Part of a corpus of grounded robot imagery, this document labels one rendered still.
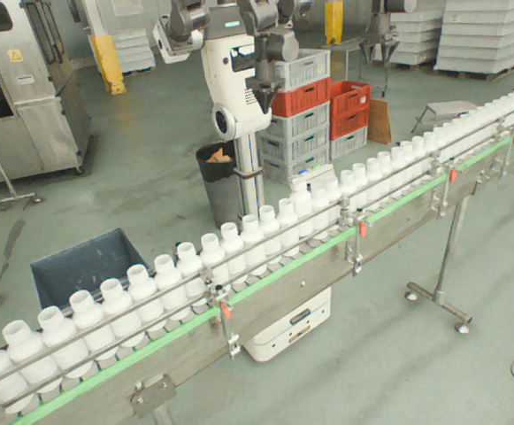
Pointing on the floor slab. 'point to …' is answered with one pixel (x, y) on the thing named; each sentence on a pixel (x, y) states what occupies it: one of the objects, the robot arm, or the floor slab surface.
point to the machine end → (27, 93)
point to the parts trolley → (360, 62)
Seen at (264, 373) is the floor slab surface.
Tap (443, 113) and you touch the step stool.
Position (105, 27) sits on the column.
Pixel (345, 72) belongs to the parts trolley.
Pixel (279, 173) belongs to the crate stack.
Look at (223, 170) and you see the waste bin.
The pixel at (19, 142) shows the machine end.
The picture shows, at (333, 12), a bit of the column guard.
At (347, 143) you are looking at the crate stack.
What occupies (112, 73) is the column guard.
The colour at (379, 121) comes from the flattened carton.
